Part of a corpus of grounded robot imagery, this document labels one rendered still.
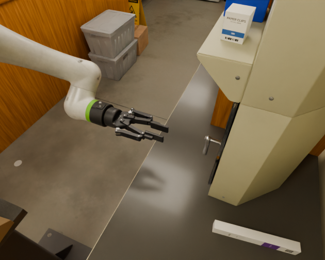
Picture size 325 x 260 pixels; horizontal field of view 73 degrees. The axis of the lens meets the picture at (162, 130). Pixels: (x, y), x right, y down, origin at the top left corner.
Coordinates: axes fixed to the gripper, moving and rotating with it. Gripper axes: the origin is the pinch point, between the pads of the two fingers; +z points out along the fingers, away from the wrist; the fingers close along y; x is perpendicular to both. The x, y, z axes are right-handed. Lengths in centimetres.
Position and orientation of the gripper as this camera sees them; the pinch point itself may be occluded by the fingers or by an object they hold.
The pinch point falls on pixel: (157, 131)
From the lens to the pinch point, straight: 79.2
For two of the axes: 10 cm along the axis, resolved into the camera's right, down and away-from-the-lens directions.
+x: 0.0, 6.4, 7.7
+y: 3.9, -7.1, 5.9
